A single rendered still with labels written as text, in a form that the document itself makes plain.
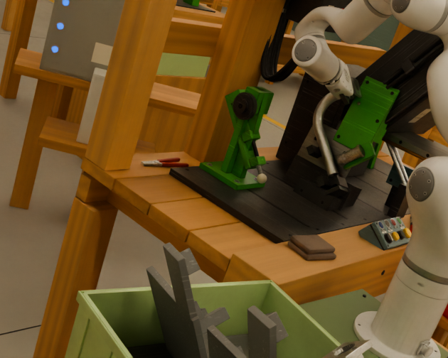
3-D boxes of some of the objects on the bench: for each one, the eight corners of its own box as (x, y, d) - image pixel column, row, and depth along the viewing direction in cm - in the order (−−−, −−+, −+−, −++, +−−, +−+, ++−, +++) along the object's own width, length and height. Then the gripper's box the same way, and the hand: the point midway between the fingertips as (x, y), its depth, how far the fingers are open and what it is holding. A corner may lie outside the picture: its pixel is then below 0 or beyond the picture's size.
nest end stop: (333, 199, 216) (348, 192, 214) (324, 196, 211) (339, 189, 209) (332, 195, 216) (347, 188, 214) (323, 192, 211) (338, 185, 209)
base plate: (461, 206, 265) (464, 201, 264) (281, 248, 181) (284, 240, 180) (366, 157, 288) (368, 153, 288) (168, 174, 205) (170, 167, 204)
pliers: (177, 160, 218) (178, 156, 217) (188, 167, 215) (189, 164, 214) (136, 161, 206) (137, 158, 206) (147, 169, 203) (148, 165, 203)
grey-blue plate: (404, 214, 230) (422, 173, 225) (402, 214, 229) (419, 173, 224) (380, 199, 235) (396, 160, 231) (377, 200, 234) (393, 160, 229)
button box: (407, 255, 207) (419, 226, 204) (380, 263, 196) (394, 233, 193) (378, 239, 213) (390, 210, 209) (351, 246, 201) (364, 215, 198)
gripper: (309, 48, 205) (333, 70, 221) (321, 101, 200) (344, 120, 215) (334, 38, 202) (357, 62, 217) (346, 92, 197) (368, 112, 212)
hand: (348, 89), depth 215 cm, fingers closed on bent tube, 3 cm apart
